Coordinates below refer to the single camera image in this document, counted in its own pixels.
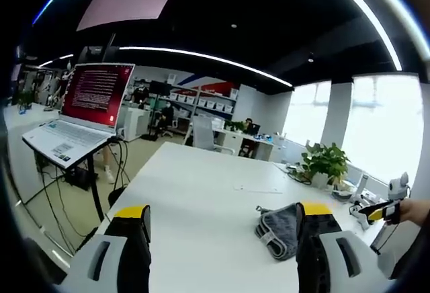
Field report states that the small white device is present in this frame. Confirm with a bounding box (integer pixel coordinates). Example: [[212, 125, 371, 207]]
[[347, 202, 371, 232]]

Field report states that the thin gripper cable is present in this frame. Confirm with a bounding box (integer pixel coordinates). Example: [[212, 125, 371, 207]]
[[371, 219, 399, 256]]

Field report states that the green potted plant white pot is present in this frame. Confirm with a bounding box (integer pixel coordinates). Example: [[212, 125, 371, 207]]
[[300, 142, 351, 189]]

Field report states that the white laptop with red screen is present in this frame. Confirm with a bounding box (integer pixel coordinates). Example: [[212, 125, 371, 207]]
[[21, 62, 136, 169]]

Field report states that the black bag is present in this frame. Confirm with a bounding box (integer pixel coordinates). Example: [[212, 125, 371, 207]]
[[107, 187, 128, 207]]

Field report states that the white office chair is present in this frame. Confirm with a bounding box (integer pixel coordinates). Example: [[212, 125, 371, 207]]
[[191, 115, 236, 155]]

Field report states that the grey towel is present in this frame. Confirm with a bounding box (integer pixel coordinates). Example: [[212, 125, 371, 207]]
[[254, 202, 305, 259]]

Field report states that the long ceiling light strip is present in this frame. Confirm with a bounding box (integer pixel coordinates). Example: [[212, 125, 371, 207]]
[[317, 0, 403, 72], [118, 46, 294, 87]]

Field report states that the small green plant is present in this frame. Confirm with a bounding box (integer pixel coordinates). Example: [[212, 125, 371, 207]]
[[13, 90, 35, 114]]

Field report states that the white cabinet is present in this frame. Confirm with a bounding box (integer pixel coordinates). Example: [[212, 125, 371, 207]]
[[116, 105, 152, 142]]

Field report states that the person's right hand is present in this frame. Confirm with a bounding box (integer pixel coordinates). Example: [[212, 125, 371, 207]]
[[399, 198, 430, 222]]

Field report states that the black monitor on stand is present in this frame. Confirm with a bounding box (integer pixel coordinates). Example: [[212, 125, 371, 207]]
[[140, 80, 173, 141]]

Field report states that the shelf of white storage boxes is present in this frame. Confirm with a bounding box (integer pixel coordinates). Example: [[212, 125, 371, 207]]
[[167, 83, 238, 121]]

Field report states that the black box under stand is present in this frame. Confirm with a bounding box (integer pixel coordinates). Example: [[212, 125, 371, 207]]
[[64, 166, 92, 190]]

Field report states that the black laptop stand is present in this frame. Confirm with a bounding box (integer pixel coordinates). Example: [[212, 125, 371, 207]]
[[23, 134, 117, 223]]

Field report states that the pink ceiling panel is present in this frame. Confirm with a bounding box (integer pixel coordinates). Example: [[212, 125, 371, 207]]
[[76, 0, 189, 32]]

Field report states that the white office desk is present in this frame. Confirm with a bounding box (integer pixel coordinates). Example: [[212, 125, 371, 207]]
[[213, 128, 286, 163]]

